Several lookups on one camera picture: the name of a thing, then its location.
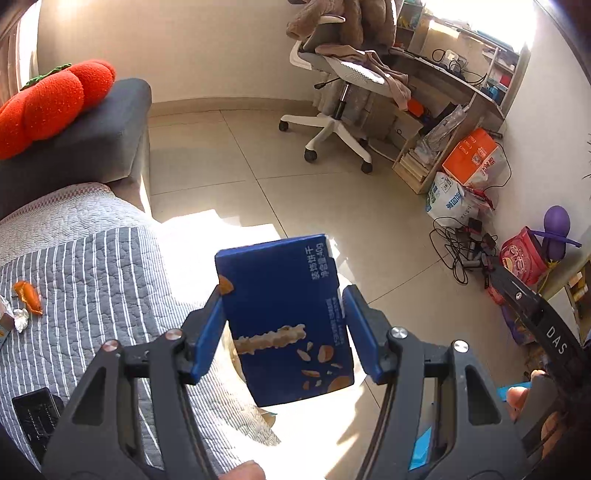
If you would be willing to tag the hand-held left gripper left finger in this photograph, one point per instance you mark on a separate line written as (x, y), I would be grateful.
(207, 337)

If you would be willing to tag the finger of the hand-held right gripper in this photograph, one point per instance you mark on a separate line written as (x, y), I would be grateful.
(517, 290)

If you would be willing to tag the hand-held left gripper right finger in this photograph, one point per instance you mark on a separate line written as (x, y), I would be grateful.
(362, 332)

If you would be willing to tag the blue biscuit box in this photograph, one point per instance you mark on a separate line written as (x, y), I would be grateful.
(277, 295)

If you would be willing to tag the person's right hand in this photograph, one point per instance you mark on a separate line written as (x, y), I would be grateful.
(518, 401)

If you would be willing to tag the person's left hand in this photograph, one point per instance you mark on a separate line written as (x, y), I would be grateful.
(244, 471)

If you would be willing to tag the red printed bag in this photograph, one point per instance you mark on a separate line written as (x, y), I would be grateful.
(521, 258)

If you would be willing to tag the purple round toy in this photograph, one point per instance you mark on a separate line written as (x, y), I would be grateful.
(556, 230)

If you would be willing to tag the white plastic bag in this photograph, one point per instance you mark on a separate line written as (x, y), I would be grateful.
(450, 201)

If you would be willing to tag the grey striped quilt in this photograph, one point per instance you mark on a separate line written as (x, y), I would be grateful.
(101, 286)

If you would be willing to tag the blue plastic object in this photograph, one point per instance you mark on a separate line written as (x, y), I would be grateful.
(422, 447)

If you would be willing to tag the orange cardboard box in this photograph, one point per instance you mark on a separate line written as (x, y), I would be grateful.
(473, 159)

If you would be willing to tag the wooden crate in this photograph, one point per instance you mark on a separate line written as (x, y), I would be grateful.
(413, 168)

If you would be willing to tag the clear plastic bag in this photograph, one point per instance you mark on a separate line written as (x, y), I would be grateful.
(441, 134)

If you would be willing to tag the orange candy wrapper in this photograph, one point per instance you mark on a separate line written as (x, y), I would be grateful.
(28, 297)

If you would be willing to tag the small crumpled tissue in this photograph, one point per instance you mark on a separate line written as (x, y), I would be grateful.
(21, 319)

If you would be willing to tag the brown snack wrapper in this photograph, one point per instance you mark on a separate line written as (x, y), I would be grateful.
(4, 330)

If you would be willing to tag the small orange object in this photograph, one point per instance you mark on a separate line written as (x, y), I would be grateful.
(415, 107)

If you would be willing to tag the wooden desk with shelves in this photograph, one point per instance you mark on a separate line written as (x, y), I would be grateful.
(461, 87)

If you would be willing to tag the beige garment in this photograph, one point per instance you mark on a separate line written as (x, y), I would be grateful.
(383, 76)

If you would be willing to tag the white office chair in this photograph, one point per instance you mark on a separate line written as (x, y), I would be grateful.
(341, 74)

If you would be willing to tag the orange pumpkin cushion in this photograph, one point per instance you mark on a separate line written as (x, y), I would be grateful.
(51, 106)

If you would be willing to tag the brown blanket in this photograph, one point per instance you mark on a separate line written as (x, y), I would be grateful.
(346, 21)

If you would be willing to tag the beige curtain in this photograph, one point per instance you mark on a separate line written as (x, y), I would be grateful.
(14, 41)

